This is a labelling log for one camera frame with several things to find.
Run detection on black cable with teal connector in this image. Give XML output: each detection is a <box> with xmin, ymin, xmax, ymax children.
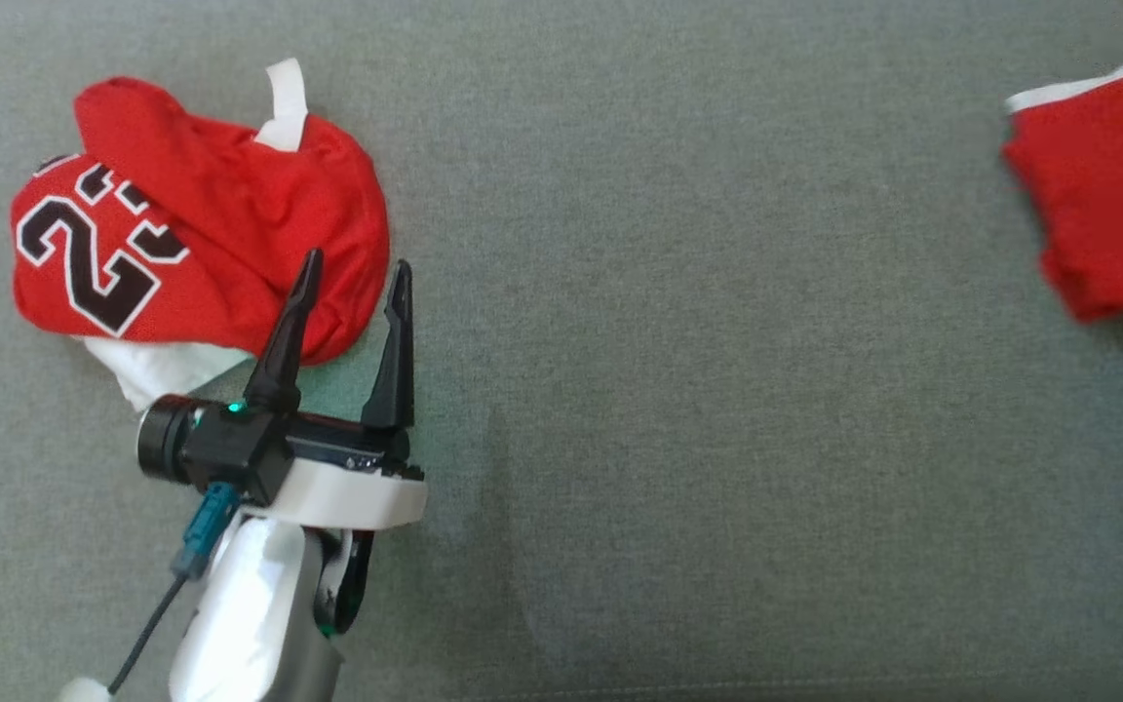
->
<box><xmin>107</xmin><ymin>482</ymin><xmax>243</xmax><ymax>696</ymax></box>

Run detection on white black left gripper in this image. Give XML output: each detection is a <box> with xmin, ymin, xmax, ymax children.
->
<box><xmin>243</xmin><ymin>248</ymin><xmax>430</xmax><ymax>533</ymax></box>

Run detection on red number 23 jersey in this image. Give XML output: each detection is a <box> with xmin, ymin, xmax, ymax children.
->
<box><xmin>10</xmin><ymin>57</ymin><xmax>393</xmax><ymax>412</ymax></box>

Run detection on red shorts with white trim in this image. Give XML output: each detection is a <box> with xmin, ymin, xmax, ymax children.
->
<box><xmin>1000</xmin><ymin>32</ymin><xmax>1123</xmax><ymax>325</ymax></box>

